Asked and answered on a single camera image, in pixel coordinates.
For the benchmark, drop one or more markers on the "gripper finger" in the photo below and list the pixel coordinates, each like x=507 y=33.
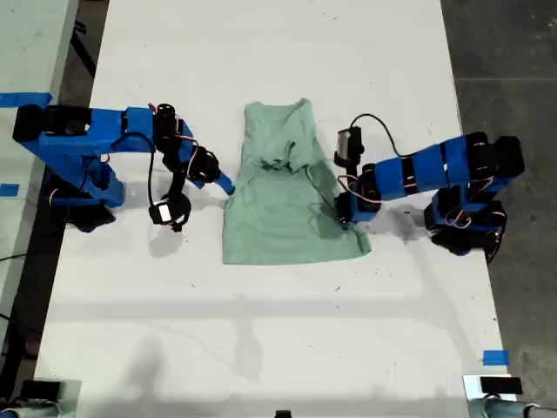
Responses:
x=343 y=213
x=224 y=183

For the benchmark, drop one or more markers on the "pale green T-shirt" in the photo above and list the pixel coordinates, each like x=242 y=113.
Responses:
x=283 y=226

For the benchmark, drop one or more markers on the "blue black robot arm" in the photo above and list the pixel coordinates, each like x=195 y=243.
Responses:
x=426 y=165
x=52 y=146

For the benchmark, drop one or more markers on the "black stand leg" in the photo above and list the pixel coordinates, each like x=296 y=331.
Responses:
x=85 y=52

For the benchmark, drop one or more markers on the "long blue tape strip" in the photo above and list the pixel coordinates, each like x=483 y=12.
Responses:
x=26 y=100

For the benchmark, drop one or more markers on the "pale side table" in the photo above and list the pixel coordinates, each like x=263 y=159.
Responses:
x=26 y=43

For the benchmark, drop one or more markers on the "blue tape rectangle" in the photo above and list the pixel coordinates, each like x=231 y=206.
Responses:
x=496 y=358

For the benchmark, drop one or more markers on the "white metal plate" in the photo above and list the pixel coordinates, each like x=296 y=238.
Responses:
x=471 y=387

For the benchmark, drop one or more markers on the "small black block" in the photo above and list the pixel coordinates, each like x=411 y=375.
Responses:
x=283 y=414

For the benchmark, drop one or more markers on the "small black box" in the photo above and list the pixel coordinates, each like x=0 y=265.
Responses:
x=41 y=389
x=500 y=385

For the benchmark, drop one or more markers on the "black camera box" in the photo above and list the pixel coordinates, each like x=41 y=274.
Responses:
x=164 y=212
x=348 y=143

